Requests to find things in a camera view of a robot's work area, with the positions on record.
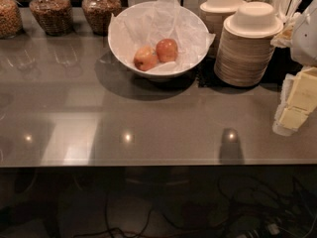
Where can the middle glass cereal jar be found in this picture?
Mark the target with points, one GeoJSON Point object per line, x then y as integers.
{"type": "Point", "coordinates": [54, 16]}

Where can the stack of paper bowls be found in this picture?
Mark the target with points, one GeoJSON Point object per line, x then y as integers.
{"type": "Point", "coordinates": [213, 13]}
{"type": "Point", "coordinates": [245, 49]}

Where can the white plastic cutlery bundle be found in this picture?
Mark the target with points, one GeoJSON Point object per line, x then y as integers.
{"type": "Point", "coordinates": [286, 11]}

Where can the front stack of paper bowls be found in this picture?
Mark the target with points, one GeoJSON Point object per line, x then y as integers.
{"type": "Point", "coordinates": [245, 49]}

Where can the right glass cereal jar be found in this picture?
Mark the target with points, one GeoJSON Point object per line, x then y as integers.
{"type": "Point", "coordinates": [98, 14]}

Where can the rear stack of paper bowls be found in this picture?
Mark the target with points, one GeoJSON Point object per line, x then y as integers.
{"type": "Point", "coordinates": [213, 13]}

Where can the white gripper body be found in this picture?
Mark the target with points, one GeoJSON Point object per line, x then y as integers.
{"type": "Point", "coordinates": [305, 39]}

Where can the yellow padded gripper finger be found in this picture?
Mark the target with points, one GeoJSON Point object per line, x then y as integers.
{"type": "Point", "coordinates": [298, 99]}

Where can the red-yellow apple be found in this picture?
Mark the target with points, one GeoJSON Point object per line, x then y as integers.
{"type": "Point", "coordinates": [167, 50]}
{"type": "Point", "coordinates": [145, 58]}

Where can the glass cereal jar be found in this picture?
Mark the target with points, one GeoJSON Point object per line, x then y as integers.
{"type": "Point", "coordinates": [54, 16]}
{"type": "Point", "coordinates": [98, 14]}
{"type": "Point", "coordinates": [10, 19]}

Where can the white paper liner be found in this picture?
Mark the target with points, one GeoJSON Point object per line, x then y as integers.
{"type": "Point", "coordinates": [155, 20]}

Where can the white ceramic bowl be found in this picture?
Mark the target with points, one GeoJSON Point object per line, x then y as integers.
{"type": "Point", "coordinates": [124, 43]}

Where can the left glass cereal jar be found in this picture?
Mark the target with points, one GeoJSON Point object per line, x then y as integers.
{"type": "Point", "coordinates": [10, 19]}

